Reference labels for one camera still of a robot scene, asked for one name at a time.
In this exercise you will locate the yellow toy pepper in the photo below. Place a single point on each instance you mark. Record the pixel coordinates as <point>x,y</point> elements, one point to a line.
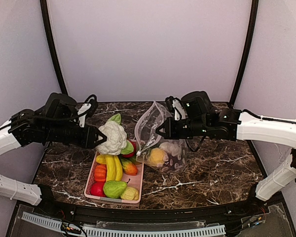
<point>101,159</point>

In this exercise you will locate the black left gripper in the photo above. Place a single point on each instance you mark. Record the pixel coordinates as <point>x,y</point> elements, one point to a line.
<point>90,136</point>

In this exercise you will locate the red toy apple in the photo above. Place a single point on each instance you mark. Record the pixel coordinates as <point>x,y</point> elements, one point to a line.
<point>129,150</point>

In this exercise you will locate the white toy cauliflower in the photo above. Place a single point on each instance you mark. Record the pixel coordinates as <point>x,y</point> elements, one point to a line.
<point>116,137</point>

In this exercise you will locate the orange toy pumpkin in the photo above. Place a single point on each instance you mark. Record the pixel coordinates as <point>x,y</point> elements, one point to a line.
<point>100,173</point>

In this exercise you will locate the black right frame post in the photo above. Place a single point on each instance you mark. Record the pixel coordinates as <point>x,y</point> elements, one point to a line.
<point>245,53</point>

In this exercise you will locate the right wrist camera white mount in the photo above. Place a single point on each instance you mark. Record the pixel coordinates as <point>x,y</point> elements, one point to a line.
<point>176,108</point>

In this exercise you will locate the black front table rail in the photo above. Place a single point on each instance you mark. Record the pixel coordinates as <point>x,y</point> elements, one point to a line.
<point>91,210</point>

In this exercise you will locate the green orange toy mango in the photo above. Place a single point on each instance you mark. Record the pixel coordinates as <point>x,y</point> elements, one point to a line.
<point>129,167</point>

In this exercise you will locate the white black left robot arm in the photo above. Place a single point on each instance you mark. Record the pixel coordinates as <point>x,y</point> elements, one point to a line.
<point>60,121</point>

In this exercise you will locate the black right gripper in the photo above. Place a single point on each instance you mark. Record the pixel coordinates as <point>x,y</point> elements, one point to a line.
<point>170,128</point>

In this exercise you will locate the dark red toy fruit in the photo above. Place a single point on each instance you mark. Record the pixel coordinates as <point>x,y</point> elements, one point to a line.
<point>174,163</point>

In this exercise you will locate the black left frame post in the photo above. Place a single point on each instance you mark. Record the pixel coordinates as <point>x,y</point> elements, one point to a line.
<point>52,46</point>

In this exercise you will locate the white slotted cable duct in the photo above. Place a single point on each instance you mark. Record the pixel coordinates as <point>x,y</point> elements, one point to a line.
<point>110,230</point>

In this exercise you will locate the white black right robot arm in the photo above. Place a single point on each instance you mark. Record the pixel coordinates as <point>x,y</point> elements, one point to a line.
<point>196,116</point>

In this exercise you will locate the red toy tomato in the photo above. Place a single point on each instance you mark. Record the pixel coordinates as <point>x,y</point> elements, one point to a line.
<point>97,189</point>

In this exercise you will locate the pale yellow toy fruit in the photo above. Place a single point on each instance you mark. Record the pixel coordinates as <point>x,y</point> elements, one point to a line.
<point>130,193</point>

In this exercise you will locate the yellow toy cauliflower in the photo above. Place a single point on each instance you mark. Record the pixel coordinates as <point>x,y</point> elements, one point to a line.
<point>157,157</point>

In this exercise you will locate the clear dotted zip top bag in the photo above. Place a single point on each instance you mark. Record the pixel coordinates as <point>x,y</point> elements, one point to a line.
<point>145,134</point>

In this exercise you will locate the black frame post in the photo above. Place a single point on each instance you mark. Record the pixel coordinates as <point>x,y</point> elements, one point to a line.
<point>52,46</point>
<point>245,53</point>

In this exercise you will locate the yellow toy banana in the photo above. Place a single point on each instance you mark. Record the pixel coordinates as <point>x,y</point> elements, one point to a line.
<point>114,168</point>

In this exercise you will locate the pink plastic basket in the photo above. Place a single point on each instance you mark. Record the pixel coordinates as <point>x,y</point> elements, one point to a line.
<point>135,182</point>

